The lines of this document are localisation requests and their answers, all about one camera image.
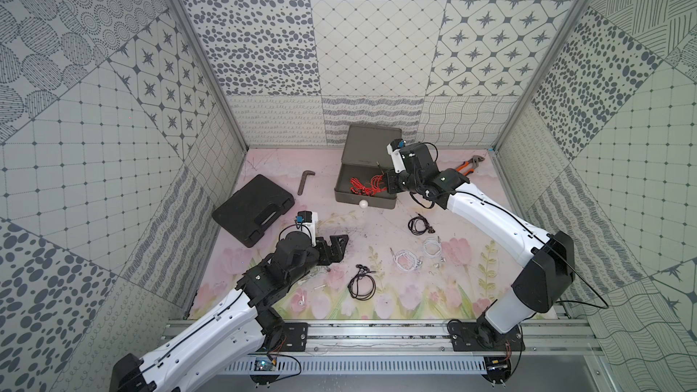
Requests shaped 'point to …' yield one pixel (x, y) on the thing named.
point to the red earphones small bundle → (357, 187)
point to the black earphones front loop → (353, 284)
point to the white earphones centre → (406, 259)
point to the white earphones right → (432, 247)
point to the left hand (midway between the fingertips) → (337, 233)
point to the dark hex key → (302, 181)
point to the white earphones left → (302, 299)
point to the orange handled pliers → (474, 161)
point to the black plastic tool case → (249, 211)
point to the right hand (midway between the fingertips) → (388, 179)
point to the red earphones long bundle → (375, 185)
